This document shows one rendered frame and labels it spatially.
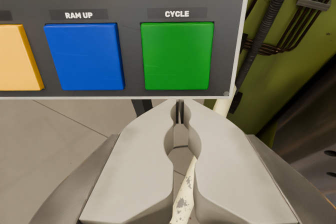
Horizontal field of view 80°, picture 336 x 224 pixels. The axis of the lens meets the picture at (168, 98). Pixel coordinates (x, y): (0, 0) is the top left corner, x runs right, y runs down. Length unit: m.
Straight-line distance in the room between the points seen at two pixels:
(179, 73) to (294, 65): 0.43
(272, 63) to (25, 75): 0.54
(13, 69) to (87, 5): 0.12
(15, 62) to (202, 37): 0.21
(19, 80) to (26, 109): 1.37
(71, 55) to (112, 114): 1.14
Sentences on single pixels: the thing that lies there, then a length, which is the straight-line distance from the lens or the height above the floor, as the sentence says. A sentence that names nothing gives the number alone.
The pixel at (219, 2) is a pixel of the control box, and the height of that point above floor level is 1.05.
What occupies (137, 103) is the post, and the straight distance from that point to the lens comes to 0.55.
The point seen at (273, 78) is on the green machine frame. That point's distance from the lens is 0.66.
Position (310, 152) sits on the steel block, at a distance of 0.56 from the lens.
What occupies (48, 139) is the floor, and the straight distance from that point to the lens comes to 1.46.
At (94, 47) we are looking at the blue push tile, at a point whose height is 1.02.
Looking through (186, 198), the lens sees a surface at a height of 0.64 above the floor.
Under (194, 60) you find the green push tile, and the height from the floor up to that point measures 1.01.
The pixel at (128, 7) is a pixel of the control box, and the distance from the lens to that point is 0.22.
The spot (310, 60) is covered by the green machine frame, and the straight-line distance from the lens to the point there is 0.60.
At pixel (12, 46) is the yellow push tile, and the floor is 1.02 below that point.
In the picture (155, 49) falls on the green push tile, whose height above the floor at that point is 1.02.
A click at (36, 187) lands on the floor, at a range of 1.40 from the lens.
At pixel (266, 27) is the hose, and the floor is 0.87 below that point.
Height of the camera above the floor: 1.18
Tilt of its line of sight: 59 degrees down
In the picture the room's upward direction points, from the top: 3 degrees counter-clockwise
